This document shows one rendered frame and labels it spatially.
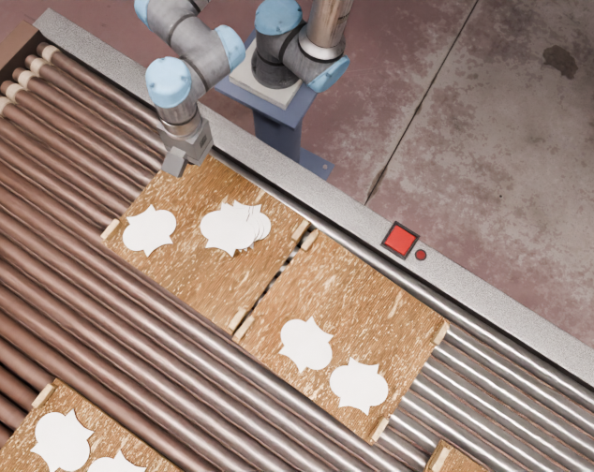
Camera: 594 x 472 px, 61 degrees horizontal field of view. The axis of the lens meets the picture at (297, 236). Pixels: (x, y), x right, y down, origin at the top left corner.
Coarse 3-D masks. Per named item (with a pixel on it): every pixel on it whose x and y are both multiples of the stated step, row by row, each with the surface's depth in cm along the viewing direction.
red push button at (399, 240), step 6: (396, 228) 130; (390, 234) 130; (396, 234) 130; (402, 234) 130; (408, 234) 130; (390, 240) 129; (396, 240) 129; (402, 240) 129; (408, 240) 130; (390, 246) 129; (396, 246) 129; (402, 246) 129; (408, 246) 129; (402, 252) 129
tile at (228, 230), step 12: (204, 216) 125; (216, 216) 125; (228, 216) 125; (240, 216) 125; (204, 228) 124; (216, 228) 124; (228, 228) 124; (240, 228) 124; (252, 228) 124; (216, 240) 123; (228, 240) 124; (240, 240) 124; (252, 240) 124; (228, 252) 123
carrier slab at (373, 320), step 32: (320, 256) 127; (352, 256) 127; (288, 288) 125; (320, 288) 125; (352, 288) 125; (384, 288) 125; (256, 320) 123; (288, 320) 123; (320, 320) 123; (352, 320) 123; (384, 320) 123; (416, 320) 124; (256, 352) 121; (352, 352) 121; (384, 352) 121; (416, 352) 122; (320, 384) 119; (352, 416) 117; (384, 416) 118
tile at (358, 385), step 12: (336, 372) 119; (348, 372) 119; (360, 372) 119; (372, 372) 119; (336, 384) 118; (348, 384) 118; (360, 384) 118; (372, 384) 118; (384, 384) 119; (348, 396) 118; (360, 396) 118; (372, 396) 118; (384, 396) 118; (360, 408) 117
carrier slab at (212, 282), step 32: (160, 192) 130; (192, 192) 131; (224, 192) 131; (256, 192) 131; (128, 224) 128; (192, 224) 128; (288, 224) 129; (128, 256) 126; (160, 256) 126; (192, 256) 126; (224, 256) 126; (256, 256) 127; (288, 256) 127; (192, 288) 124; (224, 288) 124; (256, 288) 125; (224, 320) 122
